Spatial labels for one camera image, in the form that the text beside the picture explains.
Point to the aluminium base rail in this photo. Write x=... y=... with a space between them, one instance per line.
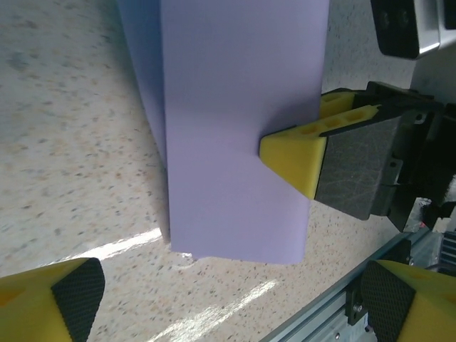
x=356 y=320

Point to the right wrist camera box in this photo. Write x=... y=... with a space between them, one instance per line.
x=399 y=25

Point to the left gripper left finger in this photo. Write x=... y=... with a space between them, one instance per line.
x=32 y=306

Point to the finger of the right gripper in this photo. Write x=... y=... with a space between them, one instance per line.
x=342 y=164
x=336 y=103

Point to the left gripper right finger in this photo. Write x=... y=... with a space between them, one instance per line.
x=409 y=306

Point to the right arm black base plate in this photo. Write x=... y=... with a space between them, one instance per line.
x=356 y=306

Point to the purple paper sheet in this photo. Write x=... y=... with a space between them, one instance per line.
x=231 y=107

